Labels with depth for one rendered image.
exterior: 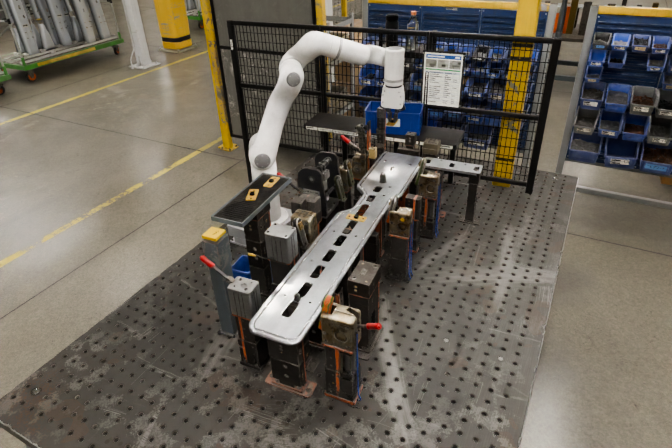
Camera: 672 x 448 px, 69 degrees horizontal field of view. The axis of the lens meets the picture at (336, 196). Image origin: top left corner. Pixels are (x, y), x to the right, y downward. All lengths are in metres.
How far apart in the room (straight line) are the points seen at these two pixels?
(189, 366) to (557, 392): 1.80
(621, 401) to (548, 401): 0.35
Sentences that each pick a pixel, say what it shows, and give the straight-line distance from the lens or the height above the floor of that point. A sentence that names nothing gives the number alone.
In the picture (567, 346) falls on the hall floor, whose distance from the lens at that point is 3.09.
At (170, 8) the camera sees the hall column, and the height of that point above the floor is 0.74.
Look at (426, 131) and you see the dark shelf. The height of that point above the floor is 1.03.
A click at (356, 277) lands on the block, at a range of 1.70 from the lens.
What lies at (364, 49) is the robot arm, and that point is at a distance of 2.16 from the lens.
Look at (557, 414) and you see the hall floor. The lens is 2.77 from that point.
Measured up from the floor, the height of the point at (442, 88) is 1.25.
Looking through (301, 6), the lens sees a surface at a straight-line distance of 4.26.
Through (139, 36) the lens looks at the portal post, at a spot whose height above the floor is 0.48.
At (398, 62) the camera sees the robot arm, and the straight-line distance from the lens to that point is 2.20.
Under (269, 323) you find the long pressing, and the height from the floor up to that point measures 1.00.
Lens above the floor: 2.11
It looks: 30 degrees down
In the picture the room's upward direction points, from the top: 2 degrees counter-clockwise
